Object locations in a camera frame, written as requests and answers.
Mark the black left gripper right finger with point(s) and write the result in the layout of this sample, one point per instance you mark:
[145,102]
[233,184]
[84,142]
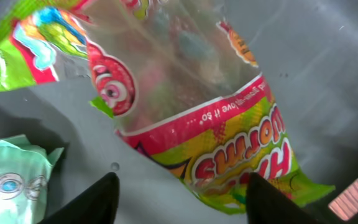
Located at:
[267,205]

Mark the dark grey plastic basket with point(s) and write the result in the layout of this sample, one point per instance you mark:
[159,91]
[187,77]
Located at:
[308,52]

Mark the green snack packet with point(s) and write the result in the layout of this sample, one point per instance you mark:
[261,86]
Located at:
[182,85]

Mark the teal snack packet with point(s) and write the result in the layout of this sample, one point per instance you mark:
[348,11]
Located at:
[25,171]

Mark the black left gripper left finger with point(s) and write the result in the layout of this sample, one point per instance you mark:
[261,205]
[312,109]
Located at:
[98,204]

